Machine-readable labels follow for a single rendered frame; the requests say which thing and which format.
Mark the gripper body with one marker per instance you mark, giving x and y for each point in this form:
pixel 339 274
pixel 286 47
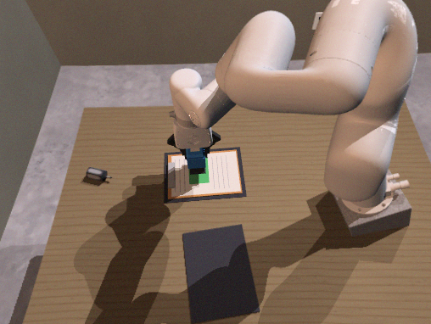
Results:
pixel 194 138

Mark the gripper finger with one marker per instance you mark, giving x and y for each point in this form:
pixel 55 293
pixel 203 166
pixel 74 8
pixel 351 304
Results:
pixel 171 141
pixel 215 138

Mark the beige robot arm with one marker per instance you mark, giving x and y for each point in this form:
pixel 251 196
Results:
pixel 335 80

